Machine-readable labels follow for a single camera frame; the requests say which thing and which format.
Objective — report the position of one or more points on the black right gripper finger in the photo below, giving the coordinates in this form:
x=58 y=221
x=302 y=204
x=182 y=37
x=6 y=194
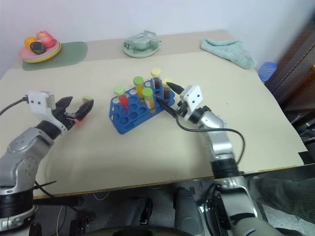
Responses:
x=175 y=88
x=166 y=107

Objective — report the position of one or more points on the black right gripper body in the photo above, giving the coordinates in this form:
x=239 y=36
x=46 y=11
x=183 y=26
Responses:
x=181 y=108

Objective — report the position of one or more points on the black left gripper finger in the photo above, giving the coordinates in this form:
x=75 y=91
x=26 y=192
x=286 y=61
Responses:
x=65 y=102
x=85 y=109

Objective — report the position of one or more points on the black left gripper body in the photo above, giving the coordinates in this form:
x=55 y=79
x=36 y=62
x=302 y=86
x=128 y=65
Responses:
x=62 y=116

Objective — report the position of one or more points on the green-capped red test tube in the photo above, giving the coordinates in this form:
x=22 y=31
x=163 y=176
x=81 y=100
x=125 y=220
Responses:
x=123 y=99
x=88 y=98

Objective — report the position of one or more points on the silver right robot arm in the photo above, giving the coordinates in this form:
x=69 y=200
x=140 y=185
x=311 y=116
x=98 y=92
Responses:
x=220 y=145

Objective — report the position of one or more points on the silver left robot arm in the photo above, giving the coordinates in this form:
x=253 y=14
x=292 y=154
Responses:
x=22 y=152

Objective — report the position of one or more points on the yellow-capped dark test tube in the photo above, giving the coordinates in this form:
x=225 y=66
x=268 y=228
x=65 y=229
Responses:
x=155 y=78
x=166 y=92

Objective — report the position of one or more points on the green-capped orange test tube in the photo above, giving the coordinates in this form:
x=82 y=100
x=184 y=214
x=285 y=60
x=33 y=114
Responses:
x=138 y=82
x=148 y=96

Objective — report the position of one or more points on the blue test tube rack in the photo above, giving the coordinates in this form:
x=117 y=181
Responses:
x=123 y=127

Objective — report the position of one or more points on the pale green saucer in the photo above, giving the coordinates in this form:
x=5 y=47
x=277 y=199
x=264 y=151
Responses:
x=141 y=53

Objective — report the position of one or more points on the green placemat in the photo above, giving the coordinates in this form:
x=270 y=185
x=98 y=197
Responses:
x=73 y=52

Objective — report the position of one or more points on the plate of toy food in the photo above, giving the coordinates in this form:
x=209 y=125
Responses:
x=49 y=54

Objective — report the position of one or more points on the pale green bowl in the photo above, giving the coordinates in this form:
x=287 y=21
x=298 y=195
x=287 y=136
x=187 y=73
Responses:
x=140 y=45

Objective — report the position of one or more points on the crumpled clear plastic wrap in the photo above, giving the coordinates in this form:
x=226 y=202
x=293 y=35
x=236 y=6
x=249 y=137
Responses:
x=144 y=37

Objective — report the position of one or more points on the dark toy fruit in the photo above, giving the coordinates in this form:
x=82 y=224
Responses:
x=37 y=47

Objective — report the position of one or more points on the beige table mat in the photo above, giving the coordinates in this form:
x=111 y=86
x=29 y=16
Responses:
x=123 y=159

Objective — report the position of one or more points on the teal cloth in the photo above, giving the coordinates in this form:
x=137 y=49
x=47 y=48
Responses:
x=229 y=50

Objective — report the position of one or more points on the pink toy fruit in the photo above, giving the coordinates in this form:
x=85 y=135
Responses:
x=45 y=38

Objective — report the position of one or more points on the orange toy fruit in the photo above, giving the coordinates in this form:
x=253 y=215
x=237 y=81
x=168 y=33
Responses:
x=29 y=40

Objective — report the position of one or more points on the stack of blue cups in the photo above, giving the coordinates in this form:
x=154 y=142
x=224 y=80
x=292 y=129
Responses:
x=267 y=71

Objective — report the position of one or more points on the dark wooden cabinet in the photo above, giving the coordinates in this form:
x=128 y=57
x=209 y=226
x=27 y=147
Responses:
x=295 y=73

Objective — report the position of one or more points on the dark green fabric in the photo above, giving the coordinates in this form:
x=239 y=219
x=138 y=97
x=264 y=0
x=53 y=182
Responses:
x=288 y=194

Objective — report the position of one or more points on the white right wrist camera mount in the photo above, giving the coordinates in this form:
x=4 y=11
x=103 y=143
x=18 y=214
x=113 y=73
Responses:
x=193 y=96

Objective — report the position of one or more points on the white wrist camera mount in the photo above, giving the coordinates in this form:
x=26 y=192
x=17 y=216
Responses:
x=193 y=96
x=39 y=98

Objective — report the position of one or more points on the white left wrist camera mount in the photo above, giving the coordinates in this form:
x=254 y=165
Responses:
x=39 y=98

